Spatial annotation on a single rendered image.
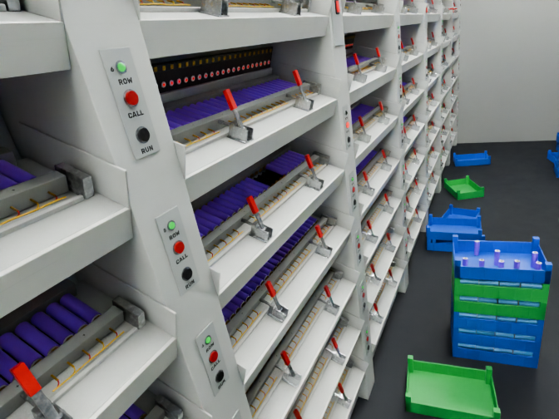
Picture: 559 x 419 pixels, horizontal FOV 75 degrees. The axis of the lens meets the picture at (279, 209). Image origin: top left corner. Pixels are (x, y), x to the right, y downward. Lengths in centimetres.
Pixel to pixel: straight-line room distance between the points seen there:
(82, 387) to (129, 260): 16
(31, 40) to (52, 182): 15
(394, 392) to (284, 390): 78
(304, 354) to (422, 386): 76
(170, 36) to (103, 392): 45
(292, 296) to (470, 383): 101
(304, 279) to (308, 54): 59
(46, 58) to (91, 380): 36
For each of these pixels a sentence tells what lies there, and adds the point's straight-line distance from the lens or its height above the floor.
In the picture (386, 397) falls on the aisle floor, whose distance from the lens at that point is 165.
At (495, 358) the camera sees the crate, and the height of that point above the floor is 2.
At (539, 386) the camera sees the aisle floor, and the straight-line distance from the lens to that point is 179.
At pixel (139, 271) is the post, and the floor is 105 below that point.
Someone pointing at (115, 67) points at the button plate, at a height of 130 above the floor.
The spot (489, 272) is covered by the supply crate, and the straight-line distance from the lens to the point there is 155.
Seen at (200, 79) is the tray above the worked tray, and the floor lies 126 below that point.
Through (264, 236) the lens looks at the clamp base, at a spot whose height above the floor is 97.
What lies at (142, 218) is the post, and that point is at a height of 113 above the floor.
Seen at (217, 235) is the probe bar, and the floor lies 100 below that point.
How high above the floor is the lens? 129
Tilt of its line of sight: 23 degrees down
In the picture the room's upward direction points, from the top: 10 degrees counter-clockwise
